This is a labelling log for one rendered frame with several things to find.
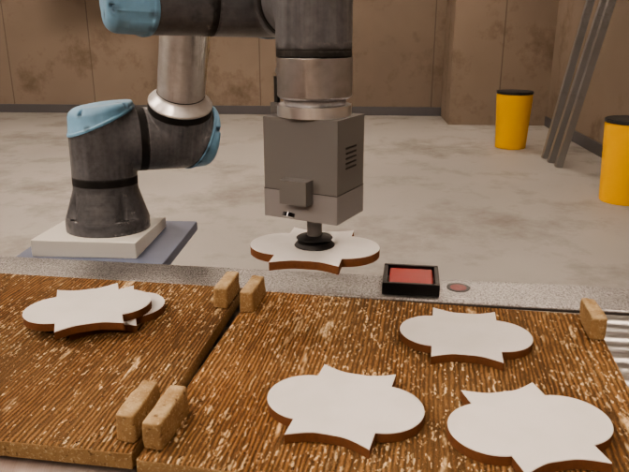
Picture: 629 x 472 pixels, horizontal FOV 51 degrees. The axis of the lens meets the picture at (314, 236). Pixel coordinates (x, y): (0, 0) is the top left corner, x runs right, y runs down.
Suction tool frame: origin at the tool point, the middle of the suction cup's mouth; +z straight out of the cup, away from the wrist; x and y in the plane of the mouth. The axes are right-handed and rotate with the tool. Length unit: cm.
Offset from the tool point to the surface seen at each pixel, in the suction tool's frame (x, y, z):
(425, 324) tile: 4.9, 11.2, 7.7
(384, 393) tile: -10.5, 12.6, 7.8
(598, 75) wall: 671, -36, 25
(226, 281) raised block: 1.6, -13.0, 6.0
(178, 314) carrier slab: -4.1, -16.0, 8.6
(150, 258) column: 23, -45, 15
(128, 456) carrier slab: -26.8, -2.6, 9.0
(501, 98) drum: 634, -122, 49
